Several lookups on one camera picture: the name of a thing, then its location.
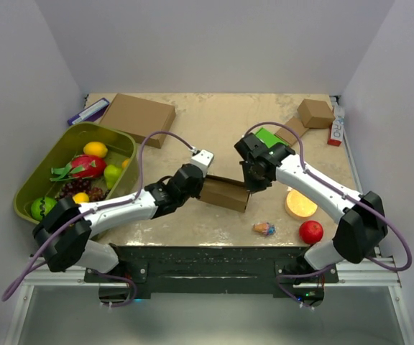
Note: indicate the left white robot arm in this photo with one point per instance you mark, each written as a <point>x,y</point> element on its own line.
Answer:
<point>64,235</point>

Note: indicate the brown cardboard box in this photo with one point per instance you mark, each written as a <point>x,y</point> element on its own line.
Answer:
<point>225,193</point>

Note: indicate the green round fruit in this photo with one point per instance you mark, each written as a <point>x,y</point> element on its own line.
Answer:
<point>41,207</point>

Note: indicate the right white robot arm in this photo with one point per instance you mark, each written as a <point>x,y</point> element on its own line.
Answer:
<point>359,217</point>

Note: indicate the yellow mango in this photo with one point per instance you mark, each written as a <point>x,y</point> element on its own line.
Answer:
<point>81,197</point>

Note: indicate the green pear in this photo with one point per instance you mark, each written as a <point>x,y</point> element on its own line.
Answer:
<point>111,174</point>

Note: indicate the yellow lemon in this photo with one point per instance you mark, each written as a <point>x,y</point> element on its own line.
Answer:
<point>98,149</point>

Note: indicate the olive green plastic bin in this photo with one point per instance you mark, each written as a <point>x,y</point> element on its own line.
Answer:
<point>71,143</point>

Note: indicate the red dragon fruit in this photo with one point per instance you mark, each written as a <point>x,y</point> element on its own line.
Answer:
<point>80,167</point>

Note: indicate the large flat cardboard box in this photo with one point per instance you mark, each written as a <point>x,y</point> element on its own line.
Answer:
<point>138,117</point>

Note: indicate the red apple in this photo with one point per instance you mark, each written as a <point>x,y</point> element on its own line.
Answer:
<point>311,232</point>

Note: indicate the black base frame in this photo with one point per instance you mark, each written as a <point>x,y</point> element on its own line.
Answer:
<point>128,273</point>

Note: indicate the purple white box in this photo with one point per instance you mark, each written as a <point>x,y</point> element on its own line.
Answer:
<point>92,113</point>

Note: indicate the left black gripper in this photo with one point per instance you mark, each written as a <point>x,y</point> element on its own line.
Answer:
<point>197,194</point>

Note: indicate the small colourful toy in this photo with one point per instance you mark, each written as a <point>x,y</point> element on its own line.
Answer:
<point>265,229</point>

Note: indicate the red white box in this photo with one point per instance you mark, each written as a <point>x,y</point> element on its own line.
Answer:
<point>336,131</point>

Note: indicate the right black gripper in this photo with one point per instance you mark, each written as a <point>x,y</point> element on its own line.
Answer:
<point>251,186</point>

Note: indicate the small cardboard cube box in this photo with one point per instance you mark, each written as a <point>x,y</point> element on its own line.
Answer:
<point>315,114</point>

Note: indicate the green flat box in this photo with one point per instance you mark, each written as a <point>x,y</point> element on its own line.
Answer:
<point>268,138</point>

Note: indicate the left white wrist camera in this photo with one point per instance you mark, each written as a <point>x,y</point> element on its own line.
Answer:
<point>202,159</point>

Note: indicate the dark purple grapes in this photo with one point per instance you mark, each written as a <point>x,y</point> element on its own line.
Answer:
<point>72,187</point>

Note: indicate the small orange fruit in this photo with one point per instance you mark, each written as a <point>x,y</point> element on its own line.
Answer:
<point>125,163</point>

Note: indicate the flat small cardboard box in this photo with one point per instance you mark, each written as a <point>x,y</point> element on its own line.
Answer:
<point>296,127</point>

